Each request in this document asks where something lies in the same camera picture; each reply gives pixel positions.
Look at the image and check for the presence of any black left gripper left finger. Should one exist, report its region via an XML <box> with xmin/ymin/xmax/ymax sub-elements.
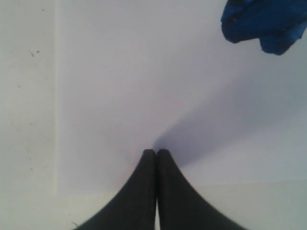
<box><xmin>78</xmin><ymin>149</ymin><xmax>156</xmax><ymax>230</ymax></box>

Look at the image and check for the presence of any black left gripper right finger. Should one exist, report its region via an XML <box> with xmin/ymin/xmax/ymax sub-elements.
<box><xmin>156</xmin><ymin>149</ymin><xmax>244</xmax><ymax>230</ymax></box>

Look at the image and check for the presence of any white paper sheet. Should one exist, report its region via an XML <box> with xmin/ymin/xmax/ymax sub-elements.
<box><xmin>55</xmin><ymin>0</ymin><xmax>307</xmax><ymax>195</ymax></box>

